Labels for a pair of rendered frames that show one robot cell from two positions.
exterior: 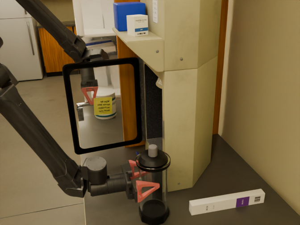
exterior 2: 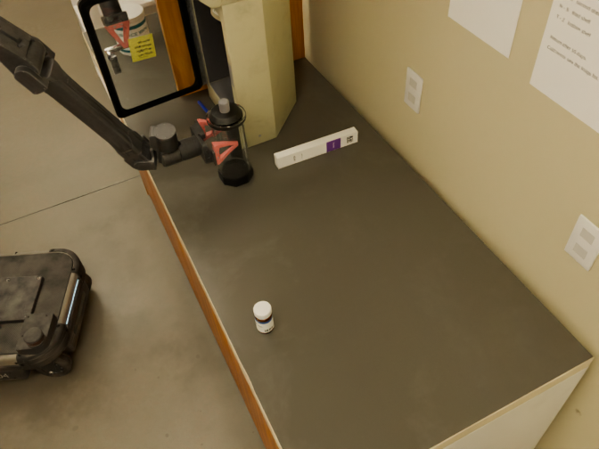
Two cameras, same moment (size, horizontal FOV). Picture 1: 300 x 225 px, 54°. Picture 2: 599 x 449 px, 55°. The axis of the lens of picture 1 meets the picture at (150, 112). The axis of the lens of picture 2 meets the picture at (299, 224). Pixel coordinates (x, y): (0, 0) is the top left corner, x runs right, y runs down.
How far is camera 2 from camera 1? 67 cm
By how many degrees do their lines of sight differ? 25
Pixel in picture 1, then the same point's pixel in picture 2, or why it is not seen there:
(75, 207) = (112, 190)
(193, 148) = (271, 92)
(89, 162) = (157, 131)
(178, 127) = (249, 69)
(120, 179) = (192, 142)
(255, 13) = not seen: outside the picture
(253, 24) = not seen: outside the picture
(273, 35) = not seen: outside the picture
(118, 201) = (191, 167)
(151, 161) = (225, 118)
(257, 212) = (349, 153)
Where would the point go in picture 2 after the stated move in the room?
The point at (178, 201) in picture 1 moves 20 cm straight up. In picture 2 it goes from (261, 156) to (254, 102)
